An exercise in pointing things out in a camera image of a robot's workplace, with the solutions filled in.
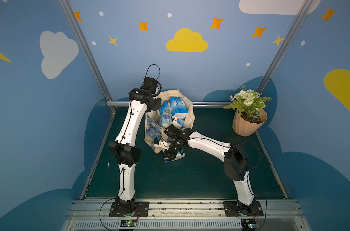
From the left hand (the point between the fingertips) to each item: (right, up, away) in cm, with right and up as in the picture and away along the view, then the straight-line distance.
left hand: (158, 104), depth 84 cm
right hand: (+5, -31, 0) cm, 31 cm away
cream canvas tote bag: (-3, -16, +1) cm, 16 cm away
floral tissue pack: (+13, -28, -8) cm, 32 cm away
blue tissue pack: (+12, -2, +2) cm, 12 cm away
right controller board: (+47, -63, -13) cm, 80 cm away
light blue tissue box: (+5, -8, +1) cm, 9 cm away
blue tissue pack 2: (+3, -2, +9) cm, 10 cm away
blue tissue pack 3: (+14, -11, +5) cm, 18 cm away
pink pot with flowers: (+60, -5, +11) cm, 62 cm away
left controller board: (-13, -62, -13) cm, 64 cm away
